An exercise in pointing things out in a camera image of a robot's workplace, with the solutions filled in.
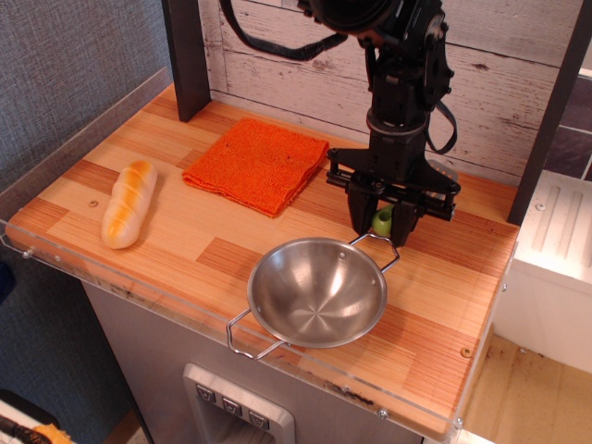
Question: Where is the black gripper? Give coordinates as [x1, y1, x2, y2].
[326, 117, 463, 248]

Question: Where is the green handled grey spatula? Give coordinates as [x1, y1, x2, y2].
[372, 159, 461, 237]

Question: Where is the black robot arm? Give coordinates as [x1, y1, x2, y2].
[298, 1, 461, 247]

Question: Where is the orange folded cloth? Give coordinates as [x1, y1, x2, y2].
[182, 118, 329, 218]

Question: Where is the white toy sink unit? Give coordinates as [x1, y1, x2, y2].
[493, 171, 591, 372]

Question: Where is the clear acrylic edge guard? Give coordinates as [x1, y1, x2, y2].
[5, 211, 518, 441]

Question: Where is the toy bread loaf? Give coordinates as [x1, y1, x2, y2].
[101, 160, 158, 250]

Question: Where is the grey toy fridge dispenser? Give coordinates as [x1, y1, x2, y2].
[183, 363, 296, 443]

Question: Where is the yellow object bottom left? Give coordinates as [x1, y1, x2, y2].
[33, 424, 73, 444]

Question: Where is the steel two-handled pan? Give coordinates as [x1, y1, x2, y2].
[226, 233, 400, 360]

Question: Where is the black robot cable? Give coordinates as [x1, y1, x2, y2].
[218, 0, 349, 62]

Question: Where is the dark right upright post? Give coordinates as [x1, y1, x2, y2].
[507, 0, 591, 226]

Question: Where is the dark upright post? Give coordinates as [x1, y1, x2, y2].
[161, 0, 211, 122]
[507, 0, 591, 226]

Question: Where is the dark left upright post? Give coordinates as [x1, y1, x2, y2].
[161, 0, 211, 122]

